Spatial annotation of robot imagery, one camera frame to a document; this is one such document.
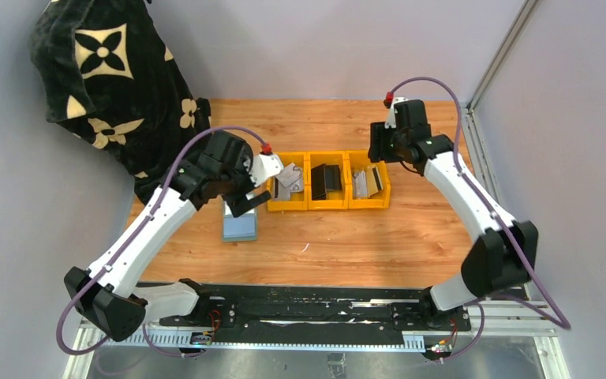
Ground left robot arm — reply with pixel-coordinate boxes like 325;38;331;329
56;126;284;355

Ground beige cards in right bin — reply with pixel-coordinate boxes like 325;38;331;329
352;164;384;199

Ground black floral patterned blanket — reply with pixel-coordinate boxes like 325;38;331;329
28;1;211;203

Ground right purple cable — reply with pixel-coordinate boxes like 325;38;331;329
383;76;571;362

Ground middle yellow plastic bin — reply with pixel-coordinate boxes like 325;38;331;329
307;151;351;211

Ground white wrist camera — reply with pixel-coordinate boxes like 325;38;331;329
385;96;428;129
249;153;284;188

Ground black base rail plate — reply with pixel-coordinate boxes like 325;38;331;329
160;283;471;348

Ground left yellow plastic bin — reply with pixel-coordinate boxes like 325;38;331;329
267;152;310;212

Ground green leather card holder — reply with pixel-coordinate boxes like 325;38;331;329
222;201;257;242

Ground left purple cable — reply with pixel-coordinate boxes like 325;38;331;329
54;125;275;358

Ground yellow plastic bin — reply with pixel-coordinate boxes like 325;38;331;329
267;152;310;212
307;151;351;211
347;150;391;209

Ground silver cards in left bin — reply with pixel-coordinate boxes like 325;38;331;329
274;163;305;201

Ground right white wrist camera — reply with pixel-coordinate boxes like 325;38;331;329
385;96;428;129

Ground black cards in middle bin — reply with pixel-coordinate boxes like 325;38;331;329
311;163;342;201

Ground right yellow plastic bin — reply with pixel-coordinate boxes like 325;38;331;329
347;150;391;209

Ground aluminium frame rail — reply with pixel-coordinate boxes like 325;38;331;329
462;0;541;201

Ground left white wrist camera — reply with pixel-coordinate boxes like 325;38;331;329
249;153;284;188

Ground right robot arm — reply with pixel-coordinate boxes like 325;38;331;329
368;122;538;313

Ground purple cable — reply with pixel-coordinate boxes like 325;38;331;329
54;125;275;358
383;76;571;362

